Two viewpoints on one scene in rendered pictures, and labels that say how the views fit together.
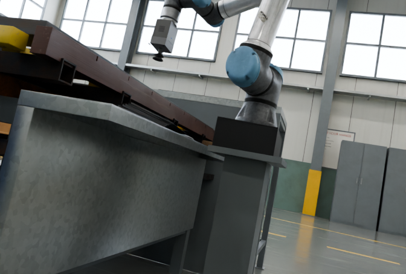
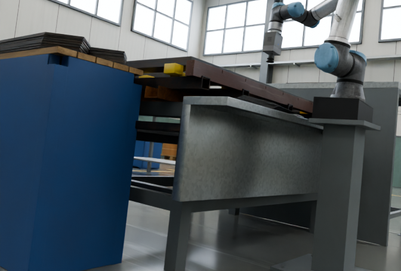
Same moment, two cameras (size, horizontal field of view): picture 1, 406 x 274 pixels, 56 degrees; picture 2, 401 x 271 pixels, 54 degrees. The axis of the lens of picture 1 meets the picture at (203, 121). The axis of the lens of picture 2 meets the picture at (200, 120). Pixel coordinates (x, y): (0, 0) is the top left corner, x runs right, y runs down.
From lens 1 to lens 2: 0.64 m
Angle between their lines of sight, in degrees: 23
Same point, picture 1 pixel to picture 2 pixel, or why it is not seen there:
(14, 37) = (176, 68)
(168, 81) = (312, 73)
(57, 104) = (201, 101)
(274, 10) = (346, 11)
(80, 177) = (221, 143)
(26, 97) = (186, 99)
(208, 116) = not seen: hidden behind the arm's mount
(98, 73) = (224, 80)
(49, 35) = (193, 64)
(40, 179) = (198, 142)
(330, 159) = not seen: outside the picture
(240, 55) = (323, 50)
